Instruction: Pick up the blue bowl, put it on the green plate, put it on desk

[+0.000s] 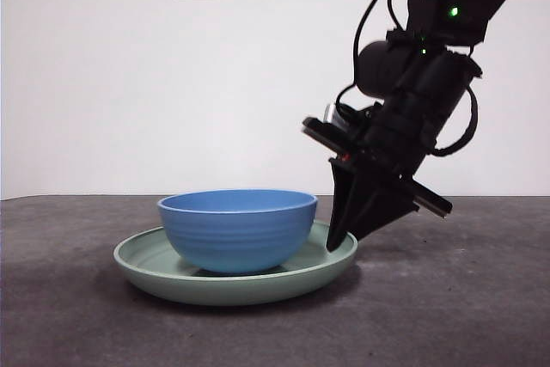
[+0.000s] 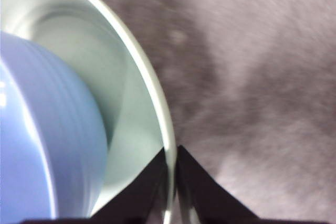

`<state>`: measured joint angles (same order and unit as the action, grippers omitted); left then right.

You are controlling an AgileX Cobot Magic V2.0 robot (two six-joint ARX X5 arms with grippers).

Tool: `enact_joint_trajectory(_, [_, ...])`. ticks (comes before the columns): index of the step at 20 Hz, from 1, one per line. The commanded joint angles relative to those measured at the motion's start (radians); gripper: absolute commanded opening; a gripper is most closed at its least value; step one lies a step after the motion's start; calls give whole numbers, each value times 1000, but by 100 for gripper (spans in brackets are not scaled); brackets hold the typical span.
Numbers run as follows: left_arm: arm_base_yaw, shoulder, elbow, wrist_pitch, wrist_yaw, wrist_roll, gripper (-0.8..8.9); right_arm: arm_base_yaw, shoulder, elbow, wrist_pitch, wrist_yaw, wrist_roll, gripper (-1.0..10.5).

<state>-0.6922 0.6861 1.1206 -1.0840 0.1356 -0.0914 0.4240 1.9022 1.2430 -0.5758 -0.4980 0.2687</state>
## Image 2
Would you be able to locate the blue ribbed bowl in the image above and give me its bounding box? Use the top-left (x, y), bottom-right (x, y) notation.
top-left (0, 31), bottom-right (110, 221)

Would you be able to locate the pale green round plate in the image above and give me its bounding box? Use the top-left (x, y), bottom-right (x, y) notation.
top-left (0, 0), bottom-right (176, 224)

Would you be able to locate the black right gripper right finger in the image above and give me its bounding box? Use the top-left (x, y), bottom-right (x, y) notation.
top-left (177, 145), bottom-right (261, 221)

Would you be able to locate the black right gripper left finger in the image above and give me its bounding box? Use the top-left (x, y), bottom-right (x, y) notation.
top-left (89, 147), bottom-right (169, 221)

